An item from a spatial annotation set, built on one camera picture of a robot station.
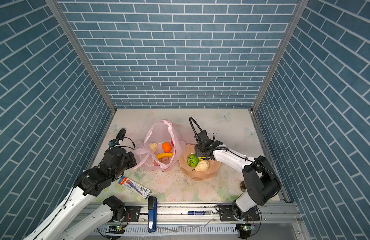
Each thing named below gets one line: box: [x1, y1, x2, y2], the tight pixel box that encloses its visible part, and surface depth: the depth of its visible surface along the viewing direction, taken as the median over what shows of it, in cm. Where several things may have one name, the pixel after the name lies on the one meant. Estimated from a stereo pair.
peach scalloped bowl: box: [178, 144, 222, 181], surface depth 88 cm
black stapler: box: [116, 128, 127, 142], surface depth 104 cm
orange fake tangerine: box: [161, 142, 172, 153], surface depth 97 cm
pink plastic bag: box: [132, 120, 186, 172], surface depth 77 cm
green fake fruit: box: [187, 154, 199, 168], surface depth 88 cm
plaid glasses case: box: [240, 181, 247, 193], surface depth 82 cm
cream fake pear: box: [191, 160, 210, 172], surface depth 87 cm
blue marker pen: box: [187, 210, 214, 216], surface depth 75 cm
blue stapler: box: [148, 195, 157, 233], surface depth 73 cm
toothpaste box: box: [118, 176, 152, 200], surface depth 82 cm
